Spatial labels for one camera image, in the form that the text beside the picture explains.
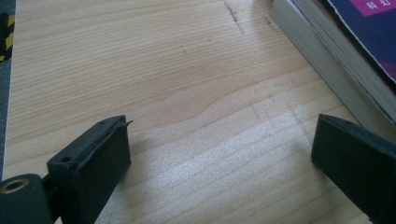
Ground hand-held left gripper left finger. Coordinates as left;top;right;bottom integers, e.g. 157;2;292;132
46;115;134;224

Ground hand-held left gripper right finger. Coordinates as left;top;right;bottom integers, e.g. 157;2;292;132
311;113;396;224

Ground white magazine colourful pictures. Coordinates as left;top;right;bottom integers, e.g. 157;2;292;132
269;0;396;145

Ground purple magazine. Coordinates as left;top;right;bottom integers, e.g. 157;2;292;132
290;0;396;124

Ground black stand base striped tape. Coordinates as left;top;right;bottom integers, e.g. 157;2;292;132
0;12;16;63

